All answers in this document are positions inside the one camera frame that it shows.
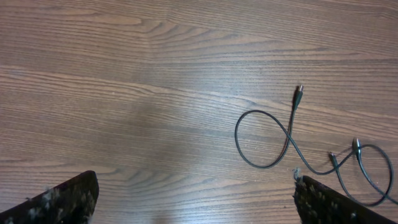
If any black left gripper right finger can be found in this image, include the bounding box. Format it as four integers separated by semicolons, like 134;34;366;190
293;169;395;224

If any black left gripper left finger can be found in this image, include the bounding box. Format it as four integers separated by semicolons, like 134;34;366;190
1;170;99;224

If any black USB cable long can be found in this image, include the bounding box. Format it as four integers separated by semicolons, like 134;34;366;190
233;84;397;207

